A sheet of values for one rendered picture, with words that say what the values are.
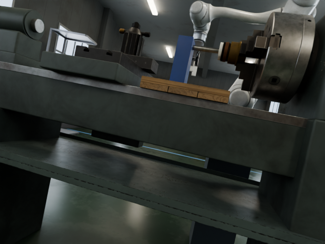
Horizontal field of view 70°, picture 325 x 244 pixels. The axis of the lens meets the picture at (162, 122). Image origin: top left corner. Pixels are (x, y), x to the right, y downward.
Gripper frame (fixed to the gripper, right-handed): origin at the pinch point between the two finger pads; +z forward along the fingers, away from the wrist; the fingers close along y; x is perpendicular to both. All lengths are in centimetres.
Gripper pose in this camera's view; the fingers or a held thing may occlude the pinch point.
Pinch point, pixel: (192, 71)
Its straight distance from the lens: 162.4
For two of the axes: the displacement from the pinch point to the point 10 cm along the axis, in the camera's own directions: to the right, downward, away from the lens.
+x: -9.5, -2.0, 2.5
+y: 2.5, 0.3, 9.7
